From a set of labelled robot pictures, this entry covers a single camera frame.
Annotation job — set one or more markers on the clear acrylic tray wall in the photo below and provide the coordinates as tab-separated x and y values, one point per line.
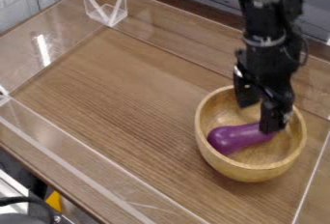
95	182

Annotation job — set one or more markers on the purple toy eggplant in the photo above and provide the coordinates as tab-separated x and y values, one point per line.
228	139

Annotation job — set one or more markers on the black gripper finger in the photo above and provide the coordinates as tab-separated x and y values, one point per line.
275	112
246	90

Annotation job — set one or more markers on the yellow sticker tag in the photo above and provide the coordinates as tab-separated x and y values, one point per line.
53	200

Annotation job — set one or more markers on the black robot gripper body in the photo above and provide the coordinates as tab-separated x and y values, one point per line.
270	62

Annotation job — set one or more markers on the light wooden bowl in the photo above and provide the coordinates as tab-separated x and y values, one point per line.
259	162

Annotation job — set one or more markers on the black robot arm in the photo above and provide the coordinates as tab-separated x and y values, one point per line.
270	21

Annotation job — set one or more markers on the clear acrylic corner bracket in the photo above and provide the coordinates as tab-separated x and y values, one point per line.
107	14

